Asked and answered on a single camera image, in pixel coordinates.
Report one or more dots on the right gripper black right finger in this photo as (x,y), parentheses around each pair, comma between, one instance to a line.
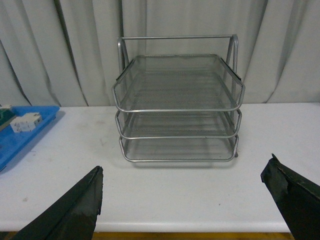
(296,197)

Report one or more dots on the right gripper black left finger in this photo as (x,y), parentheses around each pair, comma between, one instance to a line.
(73,216)

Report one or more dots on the silver mesh tray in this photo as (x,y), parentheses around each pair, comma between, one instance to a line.
(178,125)
(178,83)
(179,150)

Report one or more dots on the blue plastic tray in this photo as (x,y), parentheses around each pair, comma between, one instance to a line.
(12,143)

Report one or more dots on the white circuit breaker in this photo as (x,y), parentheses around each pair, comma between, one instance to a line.
(26,123)

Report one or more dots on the green terminal block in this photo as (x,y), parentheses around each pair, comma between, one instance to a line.
(6,116)

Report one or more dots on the grey curtain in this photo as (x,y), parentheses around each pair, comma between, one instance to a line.
(64,52)

